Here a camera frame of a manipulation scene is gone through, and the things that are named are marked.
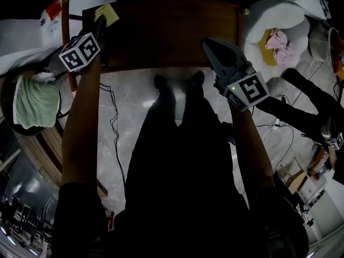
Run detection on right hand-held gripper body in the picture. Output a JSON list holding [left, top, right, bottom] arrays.
[[213, 60, 271, 113]]

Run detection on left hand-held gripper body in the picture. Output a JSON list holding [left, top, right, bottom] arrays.
[[58, 27, 111, 73]]

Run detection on yellow cloth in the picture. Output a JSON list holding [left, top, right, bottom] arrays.
[[94, 3, 120, 28]]

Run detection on brown wooden shelf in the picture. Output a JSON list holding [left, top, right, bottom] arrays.
[[82, 0, 242, 73]]

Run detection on person's right forearm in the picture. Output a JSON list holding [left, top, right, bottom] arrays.
[[228, 105, 275, 191]]

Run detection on person's left forearm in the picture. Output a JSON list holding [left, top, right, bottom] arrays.
[[61, 54, 102, 188]]

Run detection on pink crumpled cloth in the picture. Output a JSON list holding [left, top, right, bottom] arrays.
[[264, 27, 294, 66]]

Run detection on black and white striped cloth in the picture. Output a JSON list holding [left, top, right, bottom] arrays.
[[311, 150, 331, 175]]

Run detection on person's right dark shoe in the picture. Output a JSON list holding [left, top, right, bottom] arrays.
[[191, 70, 206, 88]]

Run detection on person's dark shoe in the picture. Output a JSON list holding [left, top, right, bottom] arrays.
[[153, 74, 169, 92], [191, 70, 206, 88]]

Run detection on red and white packet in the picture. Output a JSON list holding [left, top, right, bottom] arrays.
[[39, 0, 63, 36]]

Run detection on white flower-shaped cushion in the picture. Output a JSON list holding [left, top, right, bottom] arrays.
[[242, 0, 312, 91]]

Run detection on person's left dark shoe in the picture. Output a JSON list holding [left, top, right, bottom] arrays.
[[153, 74, 169, 92]]

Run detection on white sheet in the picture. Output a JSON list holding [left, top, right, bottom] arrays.
[[0, 0, 119, 76]]

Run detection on green knitted towel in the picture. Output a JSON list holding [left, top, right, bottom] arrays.
[[12, 73, 61, 130]]

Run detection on person's dark trousers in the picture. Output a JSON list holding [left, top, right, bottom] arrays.
[[114, 86, 253, 258]]

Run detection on wicker basket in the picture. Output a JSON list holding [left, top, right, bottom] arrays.
[[327, 27, 344, 75]]

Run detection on cardboard box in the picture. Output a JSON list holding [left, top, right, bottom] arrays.
[[286, 170, 309, 196]]

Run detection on person's dark shirt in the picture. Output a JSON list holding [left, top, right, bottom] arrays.
[[52, 176, 310, 258]]

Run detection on thin black cable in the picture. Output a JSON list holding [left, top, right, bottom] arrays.
[[254, 122, 296, 173]]

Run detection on black floor cable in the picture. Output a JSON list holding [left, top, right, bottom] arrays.
[[98, 83, 127, 188]]

